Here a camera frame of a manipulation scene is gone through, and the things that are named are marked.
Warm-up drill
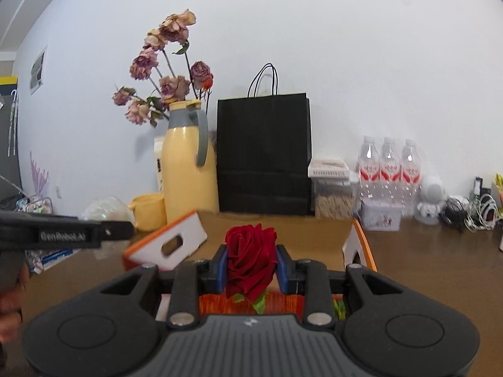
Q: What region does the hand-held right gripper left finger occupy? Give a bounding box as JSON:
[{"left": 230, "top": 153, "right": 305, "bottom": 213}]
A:
[{"left": 84, "top": 244, "right": 229, "bottom": 330}]

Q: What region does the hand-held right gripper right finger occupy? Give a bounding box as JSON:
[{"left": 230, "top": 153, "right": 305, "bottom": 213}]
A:
[{"left": 276, "top": 244, "right": 419, "bottom": 329}]

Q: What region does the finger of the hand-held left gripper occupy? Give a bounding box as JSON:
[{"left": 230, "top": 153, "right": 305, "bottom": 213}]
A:
[{"left": 100, "top": 220, "right": 135, "bottom": 241}]

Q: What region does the red rose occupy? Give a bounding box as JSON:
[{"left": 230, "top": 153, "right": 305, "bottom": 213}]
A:
[{"left": 224, "top": 223, "right": 279, "bottom": 315}]

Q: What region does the red printed cardboard box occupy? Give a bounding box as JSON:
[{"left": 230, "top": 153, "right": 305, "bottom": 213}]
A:
[{"left": 122, "top": 209, "right": 378, "bottom": 320}]

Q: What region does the person's left hand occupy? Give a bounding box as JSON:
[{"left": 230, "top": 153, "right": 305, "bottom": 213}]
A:
[{"left": 0, "top": 267, "right": 29, "bottom": 344}]

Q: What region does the clear crinkled plastic bag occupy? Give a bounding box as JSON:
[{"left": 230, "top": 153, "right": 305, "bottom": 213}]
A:
[{"left": 80, "top": 196, "right": 135, "bottom": 224}]

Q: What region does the yellow mug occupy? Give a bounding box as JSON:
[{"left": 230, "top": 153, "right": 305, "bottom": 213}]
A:
[{"left": 128, "top": 193, "right": 166, "bottom": 232}]

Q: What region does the white carton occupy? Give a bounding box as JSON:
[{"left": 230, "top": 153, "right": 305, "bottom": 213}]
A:
[{"left": 155, "top": 135, "right": 166, "bottom": 193}]

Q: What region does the clear container of seeds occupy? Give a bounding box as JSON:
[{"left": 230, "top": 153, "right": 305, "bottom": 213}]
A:
[{"left": 310, "top": 173, "right": 359, "bottom": 219}]

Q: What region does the yellow thermos jug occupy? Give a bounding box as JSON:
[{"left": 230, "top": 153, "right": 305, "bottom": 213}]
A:
[{"left": 162, "top": 100, "right": 220, "bottom": 228}]

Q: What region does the dark cabinet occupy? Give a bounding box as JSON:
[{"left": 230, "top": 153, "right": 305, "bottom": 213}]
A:
[{"left": 0, "top": 74, "right": 23, "bottom": 210}]

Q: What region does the white printed tin box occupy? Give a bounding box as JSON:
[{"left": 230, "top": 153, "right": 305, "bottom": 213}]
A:
[{"left": 359, "top": 200, "right": 404, "bottom": 232}]

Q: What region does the small flat white box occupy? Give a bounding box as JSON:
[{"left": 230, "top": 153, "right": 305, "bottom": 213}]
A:
[{"left": 307, "top": 158, "right": 350, "bottom": 179}]

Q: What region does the black paper bag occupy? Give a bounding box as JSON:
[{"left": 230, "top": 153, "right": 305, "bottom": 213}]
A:
[{"left": 217, "top": 63, "right": 315, "bottom": 216}]

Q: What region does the bunch of dried pink roses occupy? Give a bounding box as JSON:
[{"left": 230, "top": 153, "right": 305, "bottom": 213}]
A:
[{"left": 112, "top": 9, "right": 215, "bottom": 128}]

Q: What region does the white robot-shaped speaker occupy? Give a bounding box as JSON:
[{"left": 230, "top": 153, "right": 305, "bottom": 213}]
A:
[{"left": 416, "top": 175, "right": 449, "bottom": 225}]

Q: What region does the black charger adapter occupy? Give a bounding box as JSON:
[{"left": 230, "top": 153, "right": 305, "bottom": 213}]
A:
[{"left": 473, "top": 177, "right": 492, "bottom": 205}]

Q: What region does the wire storage rack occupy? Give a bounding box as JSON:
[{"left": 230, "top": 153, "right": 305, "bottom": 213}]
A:
[{"left": 16, "top": 195, "right": 54, "bottom": 215}]

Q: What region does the purple flower wall sticker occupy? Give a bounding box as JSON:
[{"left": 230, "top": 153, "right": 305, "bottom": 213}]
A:
[{"left": 29, "top": 150, "right": 50, "bottom": 198}]

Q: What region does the tangle of black cables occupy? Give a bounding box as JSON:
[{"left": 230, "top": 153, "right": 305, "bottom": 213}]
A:
[{"left": 438, "top": 196, "right": 471, "bottom": 232}]

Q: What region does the tangle of white cables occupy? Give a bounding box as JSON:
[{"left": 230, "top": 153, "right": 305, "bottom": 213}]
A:
[{"left": 464, "top": 192, "right": 502, "bottom": 232}]

